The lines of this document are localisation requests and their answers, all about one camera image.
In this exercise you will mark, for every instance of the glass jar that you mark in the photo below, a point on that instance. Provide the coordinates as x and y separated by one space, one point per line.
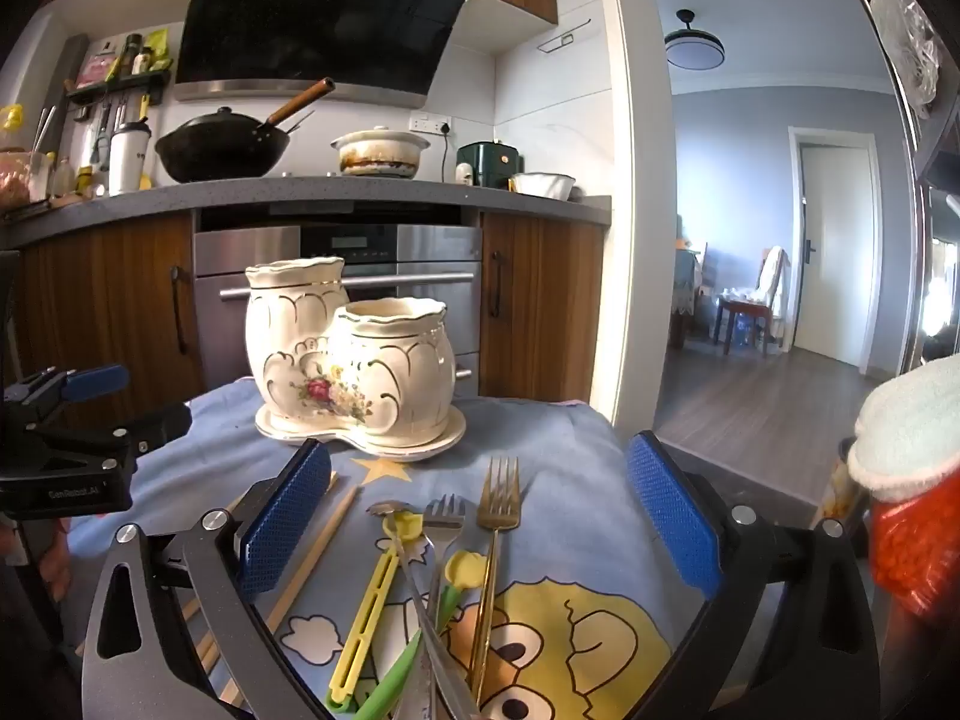
19 180

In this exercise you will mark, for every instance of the metal shelf rack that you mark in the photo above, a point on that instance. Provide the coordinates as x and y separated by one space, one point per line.
934 180

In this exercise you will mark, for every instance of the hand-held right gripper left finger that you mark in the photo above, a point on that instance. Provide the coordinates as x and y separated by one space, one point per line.
285 517

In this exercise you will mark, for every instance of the white wall socket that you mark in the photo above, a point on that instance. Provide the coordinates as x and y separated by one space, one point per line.
429 124

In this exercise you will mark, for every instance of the black wall spice rack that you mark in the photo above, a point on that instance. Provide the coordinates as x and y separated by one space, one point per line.
112 86

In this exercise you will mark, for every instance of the white ceramic holder tray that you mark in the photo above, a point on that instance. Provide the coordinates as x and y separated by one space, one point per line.
420 446

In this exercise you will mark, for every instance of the silver fork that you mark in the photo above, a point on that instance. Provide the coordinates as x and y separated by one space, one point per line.
444 517

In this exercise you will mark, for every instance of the silver spoon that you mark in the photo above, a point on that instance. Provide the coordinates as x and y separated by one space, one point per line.
386 508

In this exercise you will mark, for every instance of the wooden chair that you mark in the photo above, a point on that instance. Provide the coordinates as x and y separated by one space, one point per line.
750 307

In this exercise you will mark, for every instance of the gold fork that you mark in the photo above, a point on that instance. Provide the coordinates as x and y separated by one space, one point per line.
499 495

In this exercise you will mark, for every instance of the metal wall rail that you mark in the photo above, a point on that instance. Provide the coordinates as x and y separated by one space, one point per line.
556 43

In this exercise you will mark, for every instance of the white bowl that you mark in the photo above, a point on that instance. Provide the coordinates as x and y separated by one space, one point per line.
541 185

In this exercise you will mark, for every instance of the stainless steel oven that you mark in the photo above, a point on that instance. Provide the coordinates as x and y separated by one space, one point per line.
435 255

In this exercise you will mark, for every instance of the grey kitchen countertop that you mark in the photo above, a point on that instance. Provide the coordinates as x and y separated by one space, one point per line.
300 191

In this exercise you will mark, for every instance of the red mesh bag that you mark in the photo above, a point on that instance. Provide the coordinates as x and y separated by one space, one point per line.
915 547

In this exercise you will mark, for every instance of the wooden lower cabinet door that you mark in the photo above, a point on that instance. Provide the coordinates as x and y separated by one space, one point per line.
540 300
97 300

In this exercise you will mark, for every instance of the black range hood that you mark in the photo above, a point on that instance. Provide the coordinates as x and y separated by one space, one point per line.
315 15

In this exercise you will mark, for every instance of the floral ceramic utensil holder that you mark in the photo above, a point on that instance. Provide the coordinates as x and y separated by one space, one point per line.
375 375

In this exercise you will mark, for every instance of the white door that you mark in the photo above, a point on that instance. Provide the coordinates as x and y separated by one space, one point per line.
832 255

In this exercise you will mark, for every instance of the clear plastic bag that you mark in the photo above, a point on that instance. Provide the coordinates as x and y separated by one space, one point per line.
907 37

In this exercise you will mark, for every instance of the fuzzy white towel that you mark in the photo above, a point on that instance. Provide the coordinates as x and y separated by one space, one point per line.
911 420

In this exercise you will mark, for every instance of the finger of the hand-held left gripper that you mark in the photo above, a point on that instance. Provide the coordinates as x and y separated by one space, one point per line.
94 380
154 424

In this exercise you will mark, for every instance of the yellow plastic flower utensil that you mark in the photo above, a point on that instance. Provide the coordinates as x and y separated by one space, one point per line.
367 615

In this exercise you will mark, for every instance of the dining table with cloth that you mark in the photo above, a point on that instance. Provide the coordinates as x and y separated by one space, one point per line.
686 285

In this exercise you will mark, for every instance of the white thermos cup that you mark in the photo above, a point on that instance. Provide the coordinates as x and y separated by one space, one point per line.
129 161

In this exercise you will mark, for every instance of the cartoon printed blue cloth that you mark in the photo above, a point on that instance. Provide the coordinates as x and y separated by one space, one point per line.
562 480

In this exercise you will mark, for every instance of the person's left hand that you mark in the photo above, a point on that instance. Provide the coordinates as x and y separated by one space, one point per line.
58 562

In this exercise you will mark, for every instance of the green kitchen appliance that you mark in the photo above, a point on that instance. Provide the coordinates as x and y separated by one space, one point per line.
487 161

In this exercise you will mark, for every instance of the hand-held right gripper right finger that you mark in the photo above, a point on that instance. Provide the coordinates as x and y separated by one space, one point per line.
671 517

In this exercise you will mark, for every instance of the white casserole pot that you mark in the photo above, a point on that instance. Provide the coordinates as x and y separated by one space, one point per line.
379 150

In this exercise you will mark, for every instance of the round ceiling lamp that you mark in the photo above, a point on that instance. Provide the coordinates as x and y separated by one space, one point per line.
694 49

